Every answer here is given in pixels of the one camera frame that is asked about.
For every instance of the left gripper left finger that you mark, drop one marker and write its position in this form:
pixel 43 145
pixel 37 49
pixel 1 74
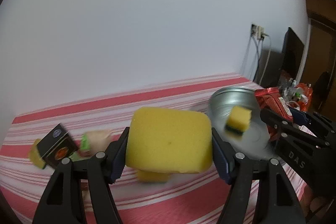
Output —
pixel 62 200

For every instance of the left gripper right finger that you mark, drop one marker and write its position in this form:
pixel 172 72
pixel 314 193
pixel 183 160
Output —
pixel 276 202

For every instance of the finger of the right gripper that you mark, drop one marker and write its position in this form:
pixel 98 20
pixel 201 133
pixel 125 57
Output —
pixel 273 118
pixel 315 122

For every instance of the yellow green scouring sponge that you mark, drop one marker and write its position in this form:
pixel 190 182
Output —
pixel 239 119

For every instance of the small yellow sponge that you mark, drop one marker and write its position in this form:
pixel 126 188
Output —
pixel 35 157

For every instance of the black playing card box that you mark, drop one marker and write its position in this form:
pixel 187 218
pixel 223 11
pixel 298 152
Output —
pixel 56 145

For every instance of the green tissue pack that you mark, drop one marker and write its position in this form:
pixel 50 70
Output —
pixel 91 143

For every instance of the large yellow sponge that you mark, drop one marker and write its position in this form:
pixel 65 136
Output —
pixel 164 140

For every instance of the round metal tray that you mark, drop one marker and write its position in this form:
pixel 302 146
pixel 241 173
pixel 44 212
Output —
pixel 254 143

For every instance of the wooden door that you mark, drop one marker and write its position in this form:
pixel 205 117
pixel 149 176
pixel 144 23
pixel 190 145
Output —
pixel 319 68

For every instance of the black monitor screen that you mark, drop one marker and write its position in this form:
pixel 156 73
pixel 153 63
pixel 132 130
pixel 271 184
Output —
pixel 291 56

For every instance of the red striped tablecloth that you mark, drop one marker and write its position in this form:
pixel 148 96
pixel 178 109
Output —
pixel 185 198

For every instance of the white wall socket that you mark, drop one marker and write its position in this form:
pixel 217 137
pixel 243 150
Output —
pixel 260 32

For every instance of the wall power socket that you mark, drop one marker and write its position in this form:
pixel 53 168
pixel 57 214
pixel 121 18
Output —
pixel 254 28

